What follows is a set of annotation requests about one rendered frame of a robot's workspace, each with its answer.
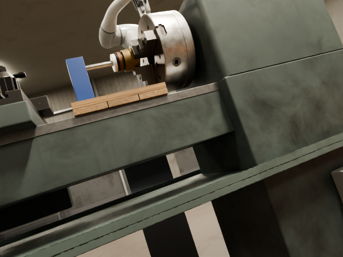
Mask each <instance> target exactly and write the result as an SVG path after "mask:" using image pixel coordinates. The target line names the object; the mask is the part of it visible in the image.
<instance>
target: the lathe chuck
mask: <svg viewBox="0 0 343 257"><path fill-rule="evenodd" d="M158 25H161V26H163V27H164V30H165V32H166V34H165V36H163V35H159V37H158V40H157V44H156V47H155V51H154V56H153V57H151V58H150V57H146V58H141V59H140V60H141V64H142V66H144V65H149V64H154V65H155V66H154V69H155V74H156V79H157V83H163V82H165V84H166V87H167V90H168V92H171V91H175V90H179V89H181V88H182V87H183V86H184V84H185V81H186V77H187V69H188V60H187V50H186V44H185V40H184V36H183V33H182V30H181V28H180V26H179V24H178V22H177V20H176V19H175V17H174V16H173V15H172V14H171V13H169V12H158V13H150V14H144V15H142V16H141V18H140V20H139V24H138V38H139V39H140V40H142V38H143V33H144V32H145V31H151V30H155V27H158ZM175 57H178V58H180V60H181V62H180V65H178V66H174V65H173V59H174V58H175Z"/></svg>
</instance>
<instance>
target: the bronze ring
mask: <svg viewBox="0 0 343 257"><path fill-rule="evenodd" d="M113 54H115V56H116V59H117V63H118V72H123V71H124V72H128V71H132V72H134V71H135V67H139V66H140V64H141V61H140V58H138V59H134V56H133V53H132V51H131V49H130V48H127V49H125V50H120V52H115V53H113Z"/></svg>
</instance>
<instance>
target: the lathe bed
mask: <svg viewBox="0 0 343 257"><path fill-rule="evenodd" d="M231 132H234V127H233V124H232V122H231V119H230V116H229V113H228V111H227V108H226V105H225V102H224V100H223V97H222V94H221V91H220V88H219V85H218V82H217V83H213V84H208V85H204V86H200V87H196V88H191V89H187V90H183V91H179V92H175V93H171V94H167V95H163V96H158V97H154V98H150V99H146V100H142V101H138V102H134V103H131V104H126V105H122V106H118V107H114V108H110V109H105V110H101V111H97V112H93V113H89V114H85V115H81V116H77V117H73V118H69V119H64V120H60V121H56V122H52V123H48V124H43V125H39V126H35V127H31V128H27V129H24V130H19V131H15V132H11V133H7V134H3V135H0V209H3V208H6V207H9V206H12V205H15V204H18V203H21V202H24V201H27V200H30V199H33V198H36V197H39V196H42V195H45V194H49V193H52V192H55V191H58V190H61V189H64V188H67V187H70V186H74V185H77V184H80V183H83V182H86V181H89V180H91V179H94V178H98V177H101V176H104V175H107V174H110V173H113V172H116V171H119V170H123V169H126V168H129V167H132V166H135V165H138V164H141V163H144V162H147V161H150V160H153V159H156V158H159V157H162V156H165V155H169V154H171V153H174V152H178V151H181V150H184V149H187V148H190V147H193V146H196V145H199V144H202V143H205V142H208V141H210V140H213V139H216V138H218V137H221V136H224V135H226V134H229V133H231Z"/></svg>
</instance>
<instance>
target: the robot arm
mask: <svg viewBox="0 0 343 257"><path fill-rule="evenodd" d="M130 1H132V3H133V5H134V7H135V9H136V11H139V14H140V17H141V16H142V15H144V14H146V12H145V9H144V6H143V2H142V0H115V1H114V2H113V3H112V4H111V5H110V6H109V8H108V10H107V12H106V14H105V17H104V19H103V21H102V23H101V27H100V30H99V40H100V43H101V45H102V47H103V48H106V49H109V48H112V47H113V46H119V45H122V46H123V48H124V49H127V48H129V45H131V43H130V40H134V39H138V25H136V24H121V25H117V15H118V13H119V12H120V11H121V9H122V8H124V7H125V6H126V5H127V4H128V3H129V2H130ZM137 78H138V81H139V84H140V86H141V87H145V81H144V82H140V79H139V75H137Z"/></svg>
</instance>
